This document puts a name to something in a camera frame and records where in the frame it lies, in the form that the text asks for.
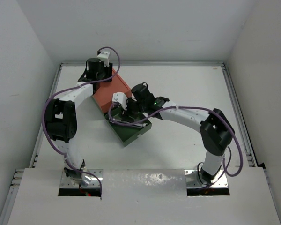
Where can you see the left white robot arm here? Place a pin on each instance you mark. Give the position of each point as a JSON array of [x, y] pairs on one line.
[[60, 122]]

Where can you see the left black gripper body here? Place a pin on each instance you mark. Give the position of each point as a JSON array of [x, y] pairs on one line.
[[105, 72]]

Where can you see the green drawer box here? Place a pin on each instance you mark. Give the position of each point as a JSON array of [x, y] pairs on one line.
[[126, 135]]

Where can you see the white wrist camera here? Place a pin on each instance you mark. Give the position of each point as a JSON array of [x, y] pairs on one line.
[[121, 99], [103, 56]]

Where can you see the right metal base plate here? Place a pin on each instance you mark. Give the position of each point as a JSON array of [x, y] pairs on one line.
[[195, 180]]

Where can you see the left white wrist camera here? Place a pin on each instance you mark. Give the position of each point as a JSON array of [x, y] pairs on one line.
[[103, 56]]

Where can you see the white front cover board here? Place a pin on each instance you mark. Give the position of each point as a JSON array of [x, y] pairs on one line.
[[143, 197]]

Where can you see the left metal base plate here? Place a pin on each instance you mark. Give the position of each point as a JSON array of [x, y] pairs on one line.
[[93, 179]]

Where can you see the metal base plate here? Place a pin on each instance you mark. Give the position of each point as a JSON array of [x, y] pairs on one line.
[[93, 179], [195, 180]]

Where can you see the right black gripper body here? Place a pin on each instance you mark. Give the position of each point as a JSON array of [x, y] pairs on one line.
[[134, 108]]

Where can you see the orange drawer box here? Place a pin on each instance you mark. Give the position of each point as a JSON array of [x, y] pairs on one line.
[[105, 90]]

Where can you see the silver ratchet wrench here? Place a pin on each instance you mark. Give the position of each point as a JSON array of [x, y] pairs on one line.
[[127, 124]]

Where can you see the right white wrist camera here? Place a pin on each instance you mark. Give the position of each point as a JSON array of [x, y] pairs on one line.
[[121, 99]]

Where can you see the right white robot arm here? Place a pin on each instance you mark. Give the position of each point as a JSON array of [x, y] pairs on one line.
[[212, 125]]

